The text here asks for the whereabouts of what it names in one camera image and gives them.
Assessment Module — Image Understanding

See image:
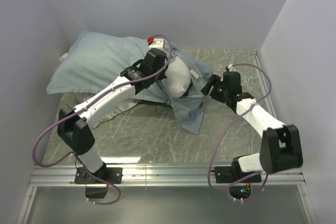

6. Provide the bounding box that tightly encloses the floral white pillow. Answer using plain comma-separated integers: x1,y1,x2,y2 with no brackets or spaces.
59,52,137,129

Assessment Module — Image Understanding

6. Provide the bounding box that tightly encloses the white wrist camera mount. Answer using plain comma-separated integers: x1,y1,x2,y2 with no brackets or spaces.
147,37,165,50
226,64,235,72

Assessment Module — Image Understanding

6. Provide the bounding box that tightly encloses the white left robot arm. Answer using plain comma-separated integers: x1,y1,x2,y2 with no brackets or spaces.
57,49,168,183

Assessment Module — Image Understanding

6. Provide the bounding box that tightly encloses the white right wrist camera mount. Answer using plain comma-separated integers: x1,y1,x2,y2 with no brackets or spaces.
226,64,235,72

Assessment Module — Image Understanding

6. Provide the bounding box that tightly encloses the blue pillowcase with gold print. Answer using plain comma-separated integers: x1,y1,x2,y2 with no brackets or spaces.
46,31,213,134

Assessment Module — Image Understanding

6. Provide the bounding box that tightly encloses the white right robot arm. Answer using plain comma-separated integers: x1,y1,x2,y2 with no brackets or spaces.
201,70,303,182

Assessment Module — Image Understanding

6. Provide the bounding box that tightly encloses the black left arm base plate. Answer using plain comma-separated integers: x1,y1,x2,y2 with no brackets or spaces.
74,167,123,185

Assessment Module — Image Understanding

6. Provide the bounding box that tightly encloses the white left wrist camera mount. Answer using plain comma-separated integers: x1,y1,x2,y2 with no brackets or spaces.
147,37,165,50

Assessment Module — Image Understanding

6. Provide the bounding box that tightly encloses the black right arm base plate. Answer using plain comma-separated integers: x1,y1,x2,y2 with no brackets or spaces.
211,166,252,184

